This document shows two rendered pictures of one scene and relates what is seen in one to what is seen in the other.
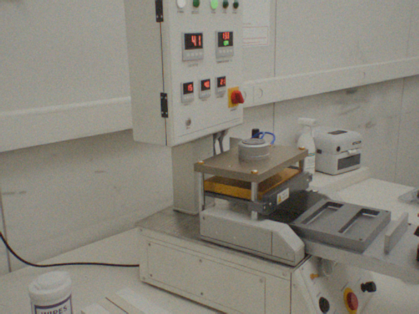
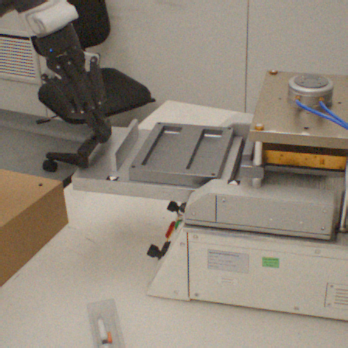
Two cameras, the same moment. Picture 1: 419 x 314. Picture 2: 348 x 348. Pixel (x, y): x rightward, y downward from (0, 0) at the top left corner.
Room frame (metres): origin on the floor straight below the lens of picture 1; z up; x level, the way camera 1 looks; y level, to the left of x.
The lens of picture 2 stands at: (1.97, -0.68, 1.54)
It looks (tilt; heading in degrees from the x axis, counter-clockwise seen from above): 30 degrees down; 160
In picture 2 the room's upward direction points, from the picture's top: 2 degrees counter-clockwise
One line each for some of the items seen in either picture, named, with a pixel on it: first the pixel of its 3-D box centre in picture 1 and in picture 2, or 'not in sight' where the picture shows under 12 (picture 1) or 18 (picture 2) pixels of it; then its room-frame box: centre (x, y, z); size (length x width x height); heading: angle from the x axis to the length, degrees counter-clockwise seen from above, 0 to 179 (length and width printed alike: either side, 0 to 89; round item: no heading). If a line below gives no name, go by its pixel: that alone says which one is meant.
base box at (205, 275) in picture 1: (259, 252); (294, 231); (1.17, -0.13, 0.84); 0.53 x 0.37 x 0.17; 55
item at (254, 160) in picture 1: (247, 162); (325, 120); (1.19, -0.10, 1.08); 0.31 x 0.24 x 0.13; 145
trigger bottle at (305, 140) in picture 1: (306, 146); not in sight; (1.98, -0.42, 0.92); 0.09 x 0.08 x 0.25; 46
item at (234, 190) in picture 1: (255, 171); (306, 124); (1.17, -0.12, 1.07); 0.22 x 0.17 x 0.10; 145
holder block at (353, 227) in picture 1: (340, 222); (184, 151); (1.03, -0.30, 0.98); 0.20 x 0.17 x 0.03; 145
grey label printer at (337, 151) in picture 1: (328, 149); not in sight; (2.09, -0.54, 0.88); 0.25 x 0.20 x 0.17; 37
